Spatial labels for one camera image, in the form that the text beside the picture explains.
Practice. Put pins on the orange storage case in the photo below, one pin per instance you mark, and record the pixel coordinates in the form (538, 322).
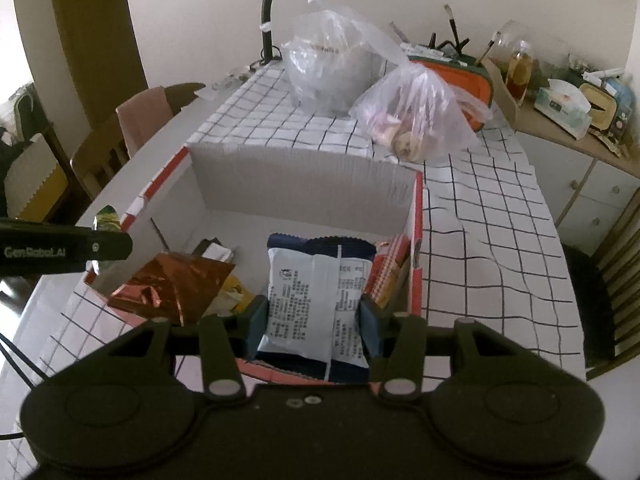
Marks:
(470, 90)

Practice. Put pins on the light blue container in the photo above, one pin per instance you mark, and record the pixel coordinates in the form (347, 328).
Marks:
(627, 105)

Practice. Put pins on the white yellow paper bag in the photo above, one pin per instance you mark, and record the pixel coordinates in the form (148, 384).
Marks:
(35, 175)

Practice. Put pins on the beige small appliance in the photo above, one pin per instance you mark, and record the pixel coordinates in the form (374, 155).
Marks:
(600, 105)

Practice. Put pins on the red cardboard box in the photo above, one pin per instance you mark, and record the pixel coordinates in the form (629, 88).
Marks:
(300, 185)

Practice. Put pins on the green white tissue box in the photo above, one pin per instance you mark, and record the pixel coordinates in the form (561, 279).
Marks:
(560, 105)

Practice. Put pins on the orange yellow snack packet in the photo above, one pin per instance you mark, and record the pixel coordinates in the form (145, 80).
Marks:
(232, 297)

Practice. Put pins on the wooden chair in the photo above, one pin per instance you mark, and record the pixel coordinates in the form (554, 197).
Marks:
(620, 285)
(95, 160)

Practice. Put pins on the white tube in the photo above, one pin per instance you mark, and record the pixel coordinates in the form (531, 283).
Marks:
(605, 75)

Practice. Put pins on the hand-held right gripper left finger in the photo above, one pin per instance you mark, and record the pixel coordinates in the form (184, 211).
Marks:
(257, 325)

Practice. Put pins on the red snack packet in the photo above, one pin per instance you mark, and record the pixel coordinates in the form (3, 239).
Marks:
(390, 265)

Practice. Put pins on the dark grey snack packet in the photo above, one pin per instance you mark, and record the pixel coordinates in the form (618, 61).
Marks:
(215, 252)

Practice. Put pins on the navy white snack packet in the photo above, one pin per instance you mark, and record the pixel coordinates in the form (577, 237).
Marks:
(310, 300)

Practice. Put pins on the white cabinet with wooden top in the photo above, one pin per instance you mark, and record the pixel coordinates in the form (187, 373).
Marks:
(590, 185)

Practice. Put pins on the green snack packet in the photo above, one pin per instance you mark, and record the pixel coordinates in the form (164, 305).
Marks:
(107, 219)

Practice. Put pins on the small clear wrappers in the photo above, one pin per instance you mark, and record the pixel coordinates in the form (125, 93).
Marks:
(227, 82)

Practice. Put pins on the amber liquid bottle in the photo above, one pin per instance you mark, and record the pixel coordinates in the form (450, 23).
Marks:
(517, 72)

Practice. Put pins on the small pink plastic bag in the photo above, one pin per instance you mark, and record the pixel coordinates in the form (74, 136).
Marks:
(420, 110)

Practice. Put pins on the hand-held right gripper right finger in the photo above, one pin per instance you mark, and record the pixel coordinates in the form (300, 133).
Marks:
(370, 327)

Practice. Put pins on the brown foil snack packet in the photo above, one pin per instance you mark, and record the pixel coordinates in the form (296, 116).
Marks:
(165, 285)

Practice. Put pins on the white checked tablecloth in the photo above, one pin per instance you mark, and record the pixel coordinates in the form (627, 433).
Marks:
(490, 260)

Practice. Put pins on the black brush holder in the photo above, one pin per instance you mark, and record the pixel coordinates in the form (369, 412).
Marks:
(455, 40)

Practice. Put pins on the large clear plastic bag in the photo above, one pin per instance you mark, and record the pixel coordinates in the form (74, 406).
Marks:
(330, 75)

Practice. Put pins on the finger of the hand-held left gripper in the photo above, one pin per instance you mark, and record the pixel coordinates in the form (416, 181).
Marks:
(100, 247)

